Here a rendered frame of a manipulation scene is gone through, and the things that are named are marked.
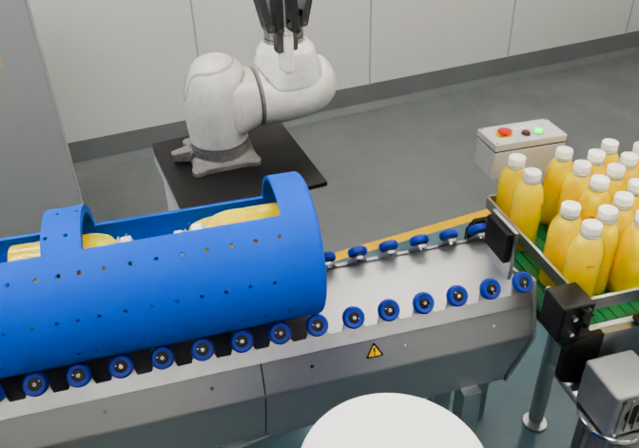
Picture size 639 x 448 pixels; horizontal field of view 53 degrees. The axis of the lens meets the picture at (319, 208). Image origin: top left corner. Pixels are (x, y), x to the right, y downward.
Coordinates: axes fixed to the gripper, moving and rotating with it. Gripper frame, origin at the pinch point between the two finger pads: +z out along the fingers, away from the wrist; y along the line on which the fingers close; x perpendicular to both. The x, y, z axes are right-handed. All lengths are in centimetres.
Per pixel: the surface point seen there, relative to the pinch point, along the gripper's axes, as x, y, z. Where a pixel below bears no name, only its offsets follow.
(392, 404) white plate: 41, 3, 43
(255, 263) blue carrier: 12.1, 13.3, 31.8
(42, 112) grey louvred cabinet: -143, 34, 65
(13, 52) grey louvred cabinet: -144, 37, 41
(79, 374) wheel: 4, 46, 51
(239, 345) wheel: 10, 18, 52
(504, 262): 17, -42, 50
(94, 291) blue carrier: 6, 39, 32
